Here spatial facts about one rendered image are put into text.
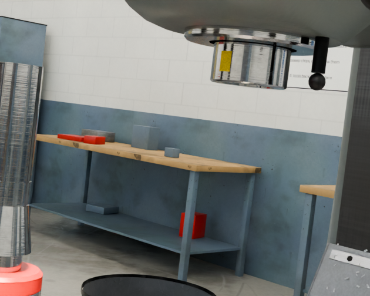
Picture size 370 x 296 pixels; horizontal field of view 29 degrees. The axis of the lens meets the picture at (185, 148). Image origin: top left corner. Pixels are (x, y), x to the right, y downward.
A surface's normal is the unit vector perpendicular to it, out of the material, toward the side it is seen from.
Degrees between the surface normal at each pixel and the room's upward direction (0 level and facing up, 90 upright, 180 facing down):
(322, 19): 126
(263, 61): 90
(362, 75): 90
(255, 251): 90
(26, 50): 90
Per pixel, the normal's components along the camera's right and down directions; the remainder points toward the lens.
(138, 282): 0.23, 0.01
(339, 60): -0.69, -0.04
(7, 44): 0.71, 0.12
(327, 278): -0.56, -0.48
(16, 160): 0.44, 0.10
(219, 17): -0.18, 0.97
